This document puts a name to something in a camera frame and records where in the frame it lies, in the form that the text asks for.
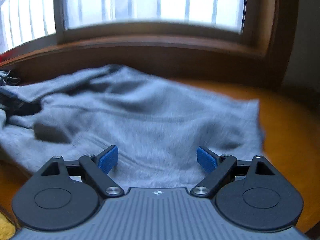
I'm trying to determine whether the grey fleece garment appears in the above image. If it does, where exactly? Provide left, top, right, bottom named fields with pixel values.
left=1, top=65, right=264, bottom=189

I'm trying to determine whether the yellow cloth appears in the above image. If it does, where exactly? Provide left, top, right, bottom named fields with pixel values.
left=0, top=213, right=16, bottom=240

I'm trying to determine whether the brown wooden window frame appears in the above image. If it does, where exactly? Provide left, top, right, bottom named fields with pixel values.
left=1, top=0, right=299, bottom=89

